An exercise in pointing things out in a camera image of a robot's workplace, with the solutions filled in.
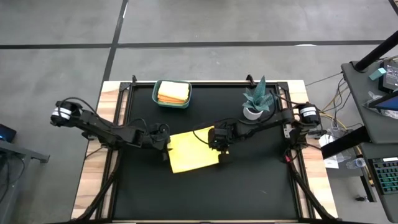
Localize dark grey side desk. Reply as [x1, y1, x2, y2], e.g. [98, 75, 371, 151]
[320, 60, 398, 223]

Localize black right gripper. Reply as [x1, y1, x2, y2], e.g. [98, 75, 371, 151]
[207, 123, 239, 164]

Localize white paper sheets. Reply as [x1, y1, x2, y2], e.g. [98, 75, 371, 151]
[317, 133, 341, 170]

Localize black electronic device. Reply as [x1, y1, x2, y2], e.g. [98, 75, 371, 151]
[378, 58, 398, 93]

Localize black aluminium table frame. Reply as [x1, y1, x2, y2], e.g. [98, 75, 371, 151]
[73, 74, 339, 224]

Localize black right camera cable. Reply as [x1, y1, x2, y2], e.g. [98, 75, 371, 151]
[192, 126, 216, 146]

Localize light wooden table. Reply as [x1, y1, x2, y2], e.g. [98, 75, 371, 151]
[70, 80, 339, 220]

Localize yellow microfiber towel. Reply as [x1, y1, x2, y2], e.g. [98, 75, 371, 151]
[167, 126, 230, 174]
[157, 80, 191, 102]

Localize teal plastic bin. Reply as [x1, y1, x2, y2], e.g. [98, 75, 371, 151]
[151, 79, 193, 109]

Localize artificial green snake plant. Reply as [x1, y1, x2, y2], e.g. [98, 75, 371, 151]
[243, 75, 278, 121]

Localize tablet with blue screen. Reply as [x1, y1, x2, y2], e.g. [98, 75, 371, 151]
[368, 91, 398, 112]

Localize grey metal stand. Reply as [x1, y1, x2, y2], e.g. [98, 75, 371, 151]
[0, 139, 50, 224]

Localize clear plastic water bottle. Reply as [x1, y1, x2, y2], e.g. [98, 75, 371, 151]
[346, 157, 368, 170]

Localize black device with blue light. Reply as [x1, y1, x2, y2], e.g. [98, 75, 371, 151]
[0, 123, 17, 143]

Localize small teal box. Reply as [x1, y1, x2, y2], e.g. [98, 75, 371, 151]
[368, 67, 387, 82]

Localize black round pole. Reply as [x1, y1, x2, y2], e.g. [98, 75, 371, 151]
[354, 30, 398, 72]

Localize floor cable bundle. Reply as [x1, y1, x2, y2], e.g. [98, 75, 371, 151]
[305, 72, 355, 130]

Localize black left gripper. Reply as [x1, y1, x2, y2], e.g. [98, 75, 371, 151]
[141, 123, 172, 152]

